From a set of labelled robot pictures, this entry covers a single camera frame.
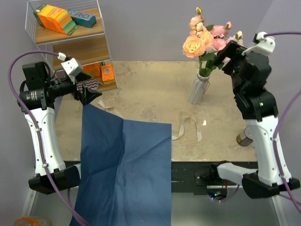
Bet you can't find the pink rose stem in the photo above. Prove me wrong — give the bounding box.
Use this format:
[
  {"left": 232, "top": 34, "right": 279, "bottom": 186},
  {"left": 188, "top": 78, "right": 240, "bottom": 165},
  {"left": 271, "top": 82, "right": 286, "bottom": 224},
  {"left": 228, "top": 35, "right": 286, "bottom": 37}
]
[
  {"left": 226, "top": 31, "right": 243, "bottom": 46},
  {"left": 210, "top": 21, "right": 232, "bottom": 51}
]

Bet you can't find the peach rose stem long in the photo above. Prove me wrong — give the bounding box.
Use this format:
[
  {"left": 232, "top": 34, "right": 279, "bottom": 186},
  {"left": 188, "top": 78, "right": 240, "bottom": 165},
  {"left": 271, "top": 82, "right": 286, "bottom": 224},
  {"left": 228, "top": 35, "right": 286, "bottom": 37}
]
[{"left": 182, "top": 31, "right": 215, "bottom": 78}]

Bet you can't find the peach rose stem short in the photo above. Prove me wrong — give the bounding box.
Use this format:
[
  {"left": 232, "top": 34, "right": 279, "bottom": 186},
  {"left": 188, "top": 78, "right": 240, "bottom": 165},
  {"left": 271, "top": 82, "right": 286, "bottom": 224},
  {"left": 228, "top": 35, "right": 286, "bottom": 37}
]
[{"left": 189, "top": 7, "right": 214, "bottom": 35}]

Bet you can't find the blue wrapping paper sheet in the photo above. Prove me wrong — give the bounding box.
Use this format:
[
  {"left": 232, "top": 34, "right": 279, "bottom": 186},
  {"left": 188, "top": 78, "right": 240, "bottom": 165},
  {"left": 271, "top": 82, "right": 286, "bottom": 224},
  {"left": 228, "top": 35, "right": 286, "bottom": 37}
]
[{"left": 75, "top": 105, "right": 172, "bottom": 226}]

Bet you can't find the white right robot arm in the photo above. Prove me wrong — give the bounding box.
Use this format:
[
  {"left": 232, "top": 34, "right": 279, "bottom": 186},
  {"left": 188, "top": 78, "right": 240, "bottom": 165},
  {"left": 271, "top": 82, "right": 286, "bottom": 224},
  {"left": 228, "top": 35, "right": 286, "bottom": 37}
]
[{"left": 209, "top": 40, "right": 301, "bottom": 199}]

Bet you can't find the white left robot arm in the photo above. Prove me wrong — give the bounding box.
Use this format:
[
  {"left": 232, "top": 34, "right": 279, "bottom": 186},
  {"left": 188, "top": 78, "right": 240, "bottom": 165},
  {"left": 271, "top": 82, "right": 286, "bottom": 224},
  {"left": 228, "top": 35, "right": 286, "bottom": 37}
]
[{"left": 19, "top": 57, "right": 101, "bottom": 194}]

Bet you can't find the white ribbed ceramic vase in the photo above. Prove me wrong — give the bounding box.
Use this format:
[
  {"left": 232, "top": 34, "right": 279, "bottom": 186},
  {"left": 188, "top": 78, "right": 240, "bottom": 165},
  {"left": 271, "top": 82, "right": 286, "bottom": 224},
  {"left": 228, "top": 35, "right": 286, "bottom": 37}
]
[{"left": 189, "top": 73, "right": 210, "bottom": 105}]

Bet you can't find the purple wavy striped pad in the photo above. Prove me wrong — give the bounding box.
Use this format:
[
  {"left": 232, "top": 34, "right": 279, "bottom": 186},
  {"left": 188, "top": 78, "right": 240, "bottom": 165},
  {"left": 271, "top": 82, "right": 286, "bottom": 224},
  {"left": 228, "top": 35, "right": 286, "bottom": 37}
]
[{"left": 77, "top": 79, "right": 103, "bottom": 90}]

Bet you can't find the yellow orange sponge pack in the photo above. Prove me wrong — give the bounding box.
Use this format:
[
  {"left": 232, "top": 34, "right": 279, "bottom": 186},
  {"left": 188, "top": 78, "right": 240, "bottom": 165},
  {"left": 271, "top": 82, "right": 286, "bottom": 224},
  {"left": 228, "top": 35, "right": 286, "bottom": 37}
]
[{"left": 83, "top": 63, "right": 102, "bottom": 78}]

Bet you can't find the orange box on lower shelf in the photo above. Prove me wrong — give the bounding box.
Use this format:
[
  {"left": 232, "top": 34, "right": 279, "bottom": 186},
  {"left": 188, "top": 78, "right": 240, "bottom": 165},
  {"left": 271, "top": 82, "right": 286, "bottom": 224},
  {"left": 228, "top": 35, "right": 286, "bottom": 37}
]
[{"left": 101, "top": 64, "right": 115, "bottom": 83}]

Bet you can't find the teal toothpaste box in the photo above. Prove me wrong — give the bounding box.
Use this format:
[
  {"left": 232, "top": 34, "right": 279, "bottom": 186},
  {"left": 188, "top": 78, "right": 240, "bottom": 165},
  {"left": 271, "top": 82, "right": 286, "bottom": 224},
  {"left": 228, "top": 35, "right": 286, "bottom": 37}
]
[{"left": 68, "top": 9, "right": 96, "bottom": 28}]

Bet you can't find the metal tin can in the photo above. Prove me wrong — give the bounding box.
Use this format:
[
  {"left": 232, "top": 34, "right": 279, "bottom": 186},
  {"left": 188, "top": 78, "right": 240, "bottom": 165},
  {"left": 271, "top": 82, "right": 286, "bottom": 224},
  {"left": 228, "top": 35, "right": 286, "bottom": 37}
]
[{"left": 236, "top": 127, "right": 253, "bottom": 147}]

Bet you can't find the orange plastic bag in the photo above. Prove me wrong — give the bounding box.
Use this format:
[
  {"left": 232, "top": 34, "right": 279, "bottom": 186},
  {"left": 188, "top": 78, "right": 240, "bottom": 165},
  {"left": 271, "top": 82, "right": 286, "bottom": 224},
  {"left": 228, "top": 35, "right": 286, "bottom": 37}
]
[{"left": 12, "top": 216, "right": 53, "bottom": 226}]

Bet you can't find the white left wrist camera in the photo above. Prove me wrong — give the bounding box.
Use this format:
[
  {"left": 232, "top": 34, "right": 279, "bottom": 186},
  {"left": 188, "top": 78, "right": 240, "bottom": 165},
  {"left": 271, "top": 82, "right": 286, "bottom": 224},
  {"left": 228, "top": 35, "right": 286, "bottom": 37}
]
[{"left": 57, "top": 52, "right": 83, "bottom": 84}]

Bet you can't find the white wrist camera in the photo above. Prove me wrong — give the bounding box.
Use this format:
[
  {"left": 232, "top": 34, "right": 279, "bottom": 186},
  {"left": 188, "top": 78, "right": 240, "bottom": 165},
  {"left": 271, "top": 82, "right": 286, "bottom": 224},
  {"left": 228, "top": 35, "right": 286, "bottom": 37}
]
[
  {"left": 242, "top": 32, "right": 276, "bottom": 56},
  {"left": 57, "top": 52, "right": 83, "bottom": 84}
]

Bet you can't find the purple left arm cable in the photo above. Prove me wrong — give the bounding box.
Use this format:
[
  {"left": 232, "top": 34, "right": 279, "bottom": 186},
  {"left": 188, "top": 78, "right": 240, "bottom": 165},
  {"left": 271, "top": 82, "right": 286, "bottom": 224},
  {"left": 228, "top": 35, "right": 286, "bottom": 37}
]
[{"left": 8, "top": 51, "right": 89, "bottom": 226}]

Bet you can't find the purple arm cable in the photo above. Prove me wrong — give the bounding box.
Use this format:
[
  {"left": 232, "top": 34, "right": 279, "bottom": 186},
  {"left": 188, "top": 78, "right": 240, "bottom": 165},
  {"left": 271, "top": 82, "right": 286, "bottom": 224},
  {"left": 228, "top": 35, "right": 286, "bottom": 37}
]
[
  {"left": 8, "top": 51, "right": 89, "bottom": 226},
  {"left": 211, "top": 32, "right": 301, "bottom": 212}
]

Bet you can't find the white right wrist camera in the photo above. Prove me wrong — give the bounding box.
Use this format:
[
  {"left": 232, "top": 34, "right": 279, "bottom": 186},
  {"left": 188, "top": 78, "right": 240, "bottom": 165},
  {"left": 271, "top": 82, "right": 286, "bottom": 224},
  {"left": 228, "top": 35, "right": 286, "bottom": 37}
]
[{"left": 242, "top": 32, "right": 276, "bottom": 56}]

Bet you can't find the white wire wooden shelf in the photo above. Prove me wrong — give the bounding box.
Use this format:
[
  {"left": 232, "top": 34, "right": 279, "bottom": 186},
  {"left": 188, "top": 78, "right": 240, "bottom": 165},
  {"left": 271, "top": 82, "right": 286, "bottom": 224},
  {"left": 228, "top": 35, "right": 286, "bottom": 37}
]
[{"left": 24, "top": 0, "right": 118, "bottom": 92}]

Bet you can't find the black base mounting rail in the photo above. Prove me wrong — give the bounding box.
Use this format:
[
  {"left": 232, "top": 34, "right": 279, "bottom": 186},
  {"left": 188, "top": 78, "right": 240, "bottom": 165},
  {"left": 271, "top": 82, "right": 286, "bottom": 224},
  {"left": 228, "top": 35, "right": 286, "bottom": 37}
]
[{"left": 30, "top": 161, "right": 259, "bottom": 197}]

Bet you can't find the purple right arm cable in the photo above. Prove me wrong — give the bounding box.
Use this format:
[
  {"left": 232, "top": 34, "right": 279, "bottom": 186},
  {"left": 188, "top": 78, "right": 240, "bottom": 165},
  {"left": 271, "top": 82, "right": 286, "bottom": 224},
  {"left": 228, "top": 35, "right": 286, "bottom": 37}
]
[{"left": 211, "top": 32, "right": 301, "bottom": 212}]

